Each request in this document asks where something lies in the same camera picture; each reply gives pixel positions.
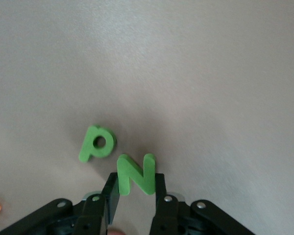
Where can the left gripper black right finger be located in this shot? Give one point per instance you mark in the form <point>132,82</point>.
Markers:
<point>164,215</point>

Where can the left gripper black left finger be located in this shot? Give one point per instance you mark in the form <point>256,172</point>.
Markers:
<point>93,213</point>

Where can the green foam capital N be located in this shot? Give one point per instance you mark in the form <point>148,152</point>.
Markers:
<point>123,178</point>

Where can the green foam letter P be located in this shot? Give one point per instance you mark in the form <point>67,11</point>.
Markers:
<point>88,149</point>

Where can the brown table cover sheet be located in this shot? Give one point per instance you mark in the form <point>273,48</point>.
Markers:
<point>186,73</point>

